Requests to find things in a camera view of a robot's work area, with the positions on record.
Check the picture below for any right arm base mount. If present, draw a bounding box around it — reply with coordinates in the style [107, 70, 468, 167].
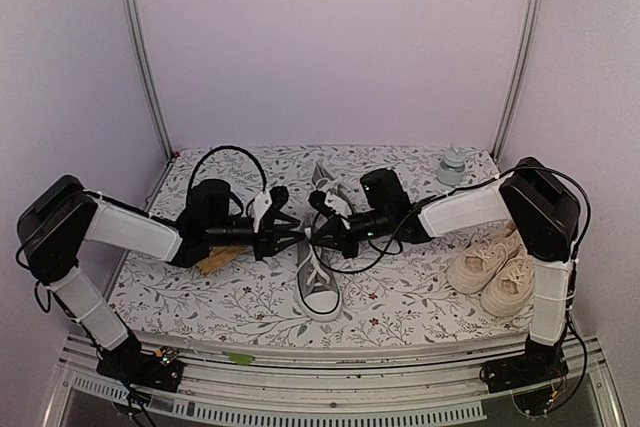
[479, 338, 569, 393]

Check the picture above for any floral patterned table mat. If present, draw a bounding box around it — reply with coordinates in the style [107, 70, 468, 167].
[109, 146, 532, 349]

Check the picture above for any green tape piece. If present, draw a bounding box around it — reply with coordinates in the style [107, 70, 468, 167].
[224, 352, 255, 366]

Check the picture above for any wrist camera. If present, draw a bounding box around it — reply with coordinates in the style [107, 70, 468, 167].
[249, 186, 289, 233]
[308, 181, 353, 218]

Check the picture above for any yellow bamboo fan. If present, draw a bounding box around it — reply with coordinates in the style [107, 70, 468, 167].
[196, 246, 246, 275]

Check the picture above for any aluminium front rail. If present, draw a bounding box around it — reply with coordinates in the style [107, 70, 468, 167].
[42, 331, 626, 427]

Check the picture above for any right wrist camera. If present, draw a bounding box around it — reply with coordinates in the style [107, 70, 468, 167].
[308, 181, 353, 218]

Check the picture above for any left aluminium frame post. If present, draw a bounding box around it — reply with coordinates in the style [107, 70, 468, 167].
[122, 0, 174, 160]

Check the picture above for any black left camera cable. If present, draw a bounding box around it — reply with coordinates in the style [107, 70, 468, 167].
[187, 145, 269, 198]

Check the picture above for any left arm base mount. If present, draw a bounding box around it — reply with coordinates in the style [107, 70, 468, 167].
[96, 344, 185, 393]

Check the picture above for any beige sneaker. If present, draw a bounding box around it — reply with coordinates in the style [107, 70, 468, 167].
[446, 222, 522, 295]
[480, 254, 534, 318]

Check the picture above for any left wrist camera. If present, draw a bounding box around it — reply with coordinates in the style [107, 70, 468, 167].
[249, 186, 289, 233]

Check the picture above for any grey sneaker with white laces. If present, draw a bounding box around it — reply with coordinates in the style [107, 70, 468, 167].
[295, 225, 342, 323]

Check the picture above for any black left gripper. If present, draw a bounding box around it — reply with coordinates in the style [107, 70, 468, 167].
[206, 213, 306, 261]

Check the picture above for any right aluminium frame post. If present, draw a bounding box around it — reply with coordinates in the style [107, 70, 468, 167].
[490, 0, 543, 163]

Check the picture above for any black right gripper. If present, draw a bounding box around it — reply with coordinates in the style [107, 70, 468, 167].
[309, 208, 392, 259]

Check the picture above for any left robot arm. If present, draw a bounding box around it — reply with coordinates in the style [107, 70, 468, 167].
[16, 175, 304, 381]

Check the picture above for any black right camera cable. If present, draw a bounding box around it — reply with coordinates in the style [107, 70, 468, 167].
[319, 206, 436, 276]

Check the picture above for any aluminium frame post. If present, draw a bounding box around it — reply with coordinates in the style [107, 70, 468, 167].
[122, 0, 174, 160]
[490, 0, 543, 163]

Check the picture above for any black camera cable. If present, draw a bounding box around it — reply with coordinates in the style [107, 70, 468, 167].
[187, 145, 269, 198]
[319, 206, 436, 276]

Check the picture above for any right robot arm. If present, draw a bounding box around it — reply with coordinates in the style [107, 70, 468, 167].
[309, 157, 590, 383]

